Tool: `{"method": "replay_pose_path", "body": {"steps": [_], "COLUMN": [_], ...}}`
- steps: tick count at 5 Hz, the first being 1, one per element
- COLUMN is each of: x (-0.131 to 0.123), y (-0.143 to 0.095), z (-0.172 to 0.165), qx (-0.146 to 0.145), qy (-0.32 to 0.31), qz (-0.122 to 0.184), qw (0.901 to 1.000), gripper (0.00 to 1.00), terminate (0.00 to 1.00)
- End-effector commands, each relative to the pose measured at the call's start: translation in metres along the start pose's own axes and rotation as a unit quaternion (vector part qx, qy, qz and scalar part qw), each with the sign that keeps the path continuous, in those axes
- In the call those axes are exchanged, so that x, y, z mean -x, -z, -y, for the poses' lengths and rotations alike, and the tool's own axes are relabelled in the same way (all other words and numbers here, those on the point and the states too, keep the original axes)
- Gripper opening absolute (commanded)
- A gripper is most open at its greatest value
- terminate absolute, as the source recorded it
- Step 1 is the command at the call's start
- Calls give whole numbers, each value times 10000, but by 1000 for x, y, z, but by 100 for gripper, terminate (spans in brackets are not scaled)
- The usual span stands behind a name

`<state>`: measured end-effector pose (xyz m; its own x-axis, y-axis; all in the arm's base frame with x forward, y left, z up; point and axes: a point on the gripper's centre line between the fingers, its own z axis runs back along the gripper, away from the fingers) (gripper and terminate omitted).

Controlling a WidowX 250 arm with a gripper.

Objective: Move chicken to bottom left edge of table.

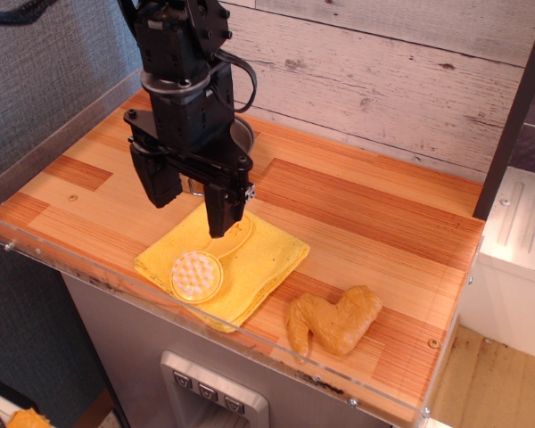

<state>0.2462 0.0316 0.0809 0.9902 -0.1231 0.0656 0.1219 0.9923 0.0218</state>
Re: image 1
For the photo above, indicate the small stainless steel pot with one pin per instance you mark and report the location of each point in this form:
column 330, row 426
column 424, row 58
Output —
column 243, row 135

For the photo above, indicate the yellow rubber chicken wing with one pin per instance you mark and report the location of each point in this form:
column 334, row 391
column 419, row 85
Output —
column 338, row 327

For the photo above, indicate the dark right shelf post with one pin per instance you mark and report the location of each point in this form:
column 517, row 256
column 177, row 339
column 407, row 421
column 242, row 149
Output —
column 512, row 129

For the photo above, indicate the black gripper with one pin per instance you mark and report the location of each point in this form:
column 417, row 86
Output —
column 187, row 132

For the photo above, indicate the orange object bottom left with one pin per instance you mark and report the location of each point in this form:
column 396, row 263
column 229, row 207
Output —
column 27, row 418

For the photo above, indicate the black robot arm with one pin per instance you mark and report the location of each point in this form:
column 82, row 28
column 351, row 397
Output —
column 177, row 38

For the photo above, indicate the silver dispenser button panel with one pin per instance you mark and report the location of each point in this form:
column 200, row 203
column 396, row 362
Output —
column 209, row 392

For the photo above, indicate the yellow round scrub brush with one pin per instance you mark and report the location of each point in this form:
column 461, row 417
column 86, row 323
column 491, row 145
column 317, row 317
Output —
column 196, row 276

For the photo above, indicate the yellow folded cloth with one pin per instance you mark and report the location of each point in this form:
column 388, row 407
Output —
column 225, row 279

